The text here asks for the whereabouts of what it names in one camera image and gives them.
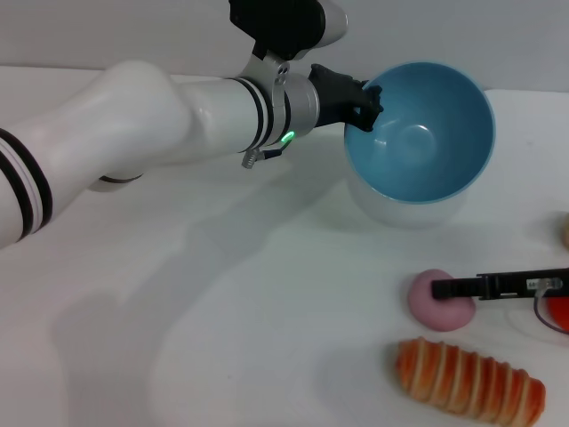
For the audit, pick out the beige round object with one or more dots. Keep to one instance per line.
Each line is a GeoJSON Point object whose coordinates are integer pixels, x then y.
{"type": "Point", "coordinates": [565, 231]}

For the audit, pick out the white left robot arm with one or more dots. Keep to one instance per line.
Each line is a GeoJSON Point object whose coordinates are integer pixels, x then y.
{"type": "Point", "coordinates": [133, 120]}

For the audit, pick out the blue bowl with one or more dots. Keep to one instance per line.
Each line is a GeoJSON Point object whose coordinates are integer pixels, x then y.
{"type": "Point", "coordinates": [422, 169]}

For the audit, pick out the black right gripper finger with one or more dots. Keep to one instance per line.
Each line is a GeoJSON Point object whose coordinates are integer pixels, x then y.
{"type": "Point", "coordinates": [458, 288]}

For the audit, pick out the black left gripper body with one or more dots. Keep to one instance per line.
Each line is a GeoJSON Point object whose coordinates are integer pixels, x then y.
{"type": "Point", "coordinates": [333, 98]}

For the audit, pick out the pink toy peach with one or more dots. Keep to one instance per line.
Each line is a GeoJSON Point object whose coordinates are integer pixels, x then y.
{"type": "Point", "coordinates": [440, 316]}

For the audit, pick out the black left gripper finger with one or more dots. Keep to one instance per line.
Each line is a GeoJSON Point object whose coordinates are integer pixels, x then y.
{"type": "Point", "coordinates": [369, 109]}

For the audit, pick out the orange striped toy bread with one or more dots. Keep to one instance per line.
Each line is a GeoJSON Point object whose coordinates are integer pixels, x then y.
{"type": "Point", "coordinates": [467, 382]}

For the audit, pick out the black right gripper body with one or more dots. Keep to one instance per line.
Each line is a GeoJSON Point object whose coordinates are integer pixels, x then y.
{"type": "Point", "coordinates": [551, 276]}

